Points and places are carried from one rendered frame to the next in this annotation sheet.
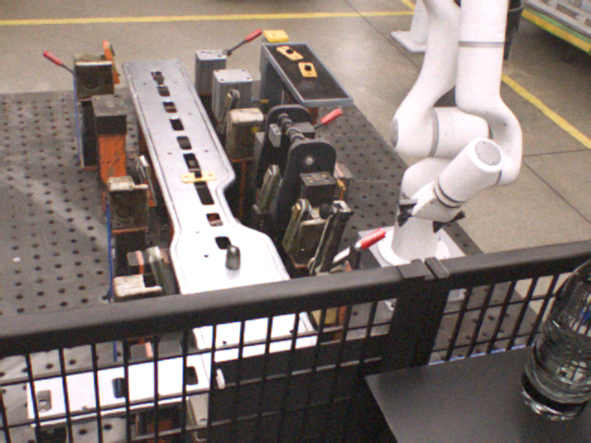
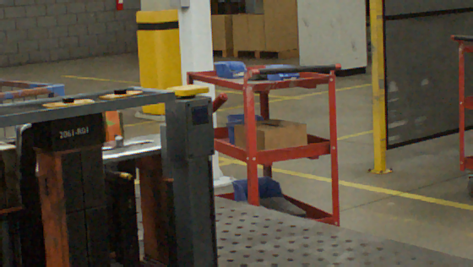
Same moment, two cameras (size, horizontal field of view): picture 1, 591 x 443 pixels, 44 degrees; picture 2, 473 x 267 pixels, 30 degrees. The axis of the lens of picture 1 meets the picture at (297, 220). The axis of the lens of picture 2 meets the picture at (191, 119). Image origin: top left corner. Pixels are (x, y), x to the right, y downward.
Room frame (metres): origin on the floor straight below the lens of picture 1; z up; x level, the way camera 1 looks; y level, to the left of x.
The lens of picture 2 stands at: (1.71, -1.48, 1.35)
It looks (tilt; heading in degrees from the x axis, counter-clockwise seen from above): 9 degrees down; 77
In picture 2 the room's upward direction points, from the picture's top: 3 degrees counter-clockwise
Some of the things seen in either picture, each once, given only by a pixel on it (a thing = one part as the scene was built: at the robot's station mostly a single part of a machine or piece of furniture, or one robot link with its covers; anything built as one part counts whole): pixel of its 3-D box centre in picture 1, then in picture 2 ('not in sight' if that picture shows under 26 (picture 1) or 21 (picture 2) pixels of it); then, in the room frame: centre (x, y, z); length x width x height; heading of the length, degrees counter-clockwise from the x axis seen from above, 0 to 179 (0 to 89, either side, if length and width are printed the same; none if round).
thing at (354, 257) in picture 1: (337, 347); not in sight; (1.03, -0.11, 0.95); 0.03 x 0.01 x 0.50; 23
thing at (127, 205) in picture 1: (129, 242); not in sight; (1.37, 0.39, 0.87); 0.12 x 0.09 x 0.35; 113
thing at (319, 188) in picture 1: (307, 252); not in sight; (1.36, -0.03, 0.91); 0.07 x 0.05 x 0.42; 113
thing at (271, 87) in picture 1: (270, 107); (194, 209); (2.07, 0.13, 0.92); 0.08 x 0.08 x 0.44; 23
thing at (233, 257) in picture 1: (233, 257); not in sight; (1.18, 0.12, 1.02); 0.03 x 0.03 x 0.07
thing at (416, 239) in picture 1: (417, 223); not in sight; (1.58, -0.32, 0.88); 0.19 x 0.19 x 0.18
